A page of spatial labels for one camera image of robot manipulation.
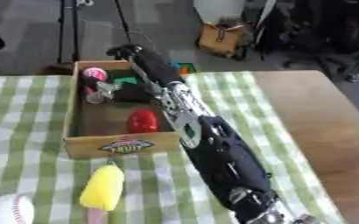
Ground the yellow soft toy popsicle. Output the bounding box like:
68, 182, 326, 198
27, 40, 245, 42
78, 164, 128, 224

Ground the tan bag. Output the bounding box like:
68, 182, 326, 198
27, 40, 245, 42
194, 20, 252, 59

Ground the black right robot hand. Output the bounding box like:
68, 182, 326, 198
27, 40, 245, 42
104, 43, 187, 88

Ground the tan cardboard box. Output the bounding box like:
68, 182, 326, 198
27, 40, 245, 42
61, 59, 185, 160

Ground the red toy pepper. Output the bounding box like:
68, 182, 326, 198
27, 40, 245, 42
124, 108, 161, 135

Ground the orange and green toy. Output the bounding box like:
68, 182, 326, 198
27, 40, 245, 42
168, 62, 198, 75

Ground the pink and white toy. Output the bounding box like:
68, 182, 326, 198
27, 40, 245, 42
80, 66, 109, 95

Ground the green toy block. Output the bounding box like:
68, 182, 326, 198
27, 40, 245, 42
112, 76, 140, 85

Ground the black office chair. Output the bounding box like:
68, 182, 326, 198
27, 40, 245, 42
251, 0, 359, 84

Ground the white baseball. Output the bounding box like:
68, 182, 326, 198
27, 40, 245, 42
0, 194, 38, 224

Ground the black tripod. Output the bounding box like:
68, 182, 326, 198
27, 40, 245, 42
55, 0, 83, 64

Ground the silver metal object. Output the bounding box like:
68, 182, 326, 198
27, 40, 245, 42
84, 80, 123, 105

